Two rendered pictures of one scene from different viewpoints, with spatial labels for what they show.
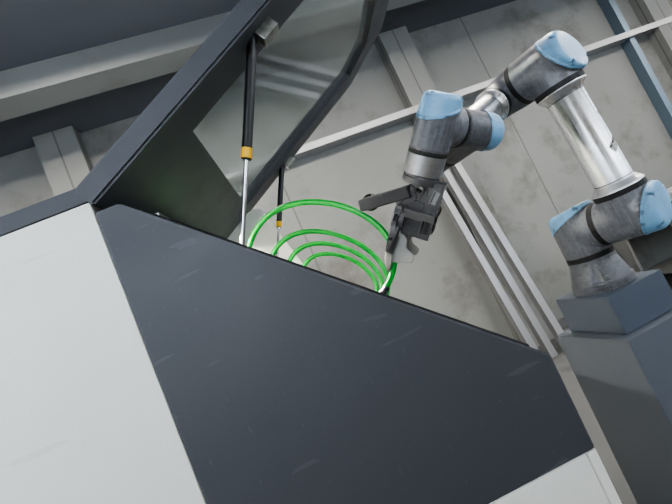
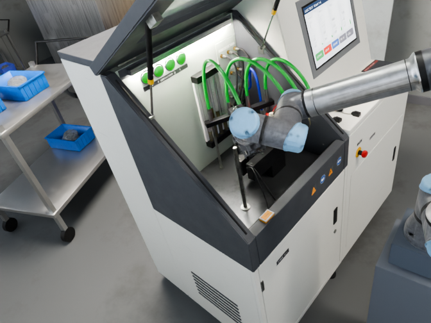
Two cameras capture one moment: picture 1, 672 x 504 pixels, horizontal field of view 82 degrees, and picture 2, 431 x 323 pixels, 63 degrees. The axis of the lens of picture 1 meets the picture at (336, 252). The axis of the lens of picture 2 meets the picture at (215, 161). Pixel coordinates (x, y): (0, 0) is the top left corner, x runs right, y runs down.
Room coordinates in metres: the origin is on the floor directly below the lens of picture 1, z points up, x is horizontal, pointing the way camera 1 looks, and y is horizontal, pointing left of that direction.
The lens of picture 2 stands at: (0.19, -0.85, 1.88)
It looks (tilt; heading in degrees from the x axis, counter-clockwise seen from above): 37 degrees down; 56
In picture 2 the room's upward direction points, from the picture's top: 13 degrees counter-clockwise
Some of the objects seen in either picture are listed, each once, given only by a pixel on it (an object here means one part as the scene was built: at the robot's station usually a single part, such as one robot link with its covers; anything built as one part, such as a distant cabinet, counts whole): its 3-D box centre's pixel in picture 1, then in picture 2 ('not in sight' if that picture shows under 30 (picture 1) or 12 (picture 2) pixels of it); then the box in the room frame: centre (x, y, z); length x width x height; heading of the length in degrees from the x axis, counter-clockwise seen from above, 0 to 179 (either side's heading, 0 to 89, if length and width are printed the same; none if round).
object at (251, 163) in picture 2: not in sight; (269, 154); (1.09, 0.05, 0.91); 0.34 x 0.10 x 0.15; 6
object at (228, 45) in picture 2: not in sight; (232, 72); (1.18, 0.33, 1.20); 0.13 x 0.03 x 0.31; 6
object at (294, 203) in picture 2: not in sight; (301, 196); (0.99, -0.19, 0.87); 0.62 x 0.04 x 0.16; 6
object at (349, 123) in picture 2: not in sight; (361, 92); (1.68, -0.03, 0.96); 0.70 x 0.22 x 0.03; 6
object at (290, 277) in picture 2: not in sight; (306, 263); (0.99, -0.21, 0.44); 0.65 x 0.02 x 0.68; 6
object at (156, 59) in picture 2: not in sight; (183, 44); (0.94, 0.31, 1.43); 0.54 x 0.03 x 0.02; 6
